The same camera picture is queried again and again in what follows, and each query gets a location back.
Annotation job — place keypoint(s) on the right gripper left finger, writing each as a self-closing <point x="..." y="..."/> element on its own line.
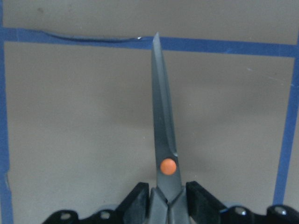
<point x="132" y="210"/>

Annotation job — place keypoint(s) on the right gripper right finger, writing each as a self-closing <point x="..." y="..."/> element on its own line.
<point x="204" y="208"/>

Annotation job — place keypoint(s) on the orange handled scissors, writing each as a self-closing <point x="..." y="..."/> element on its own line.
<point x="168" y="199"/>

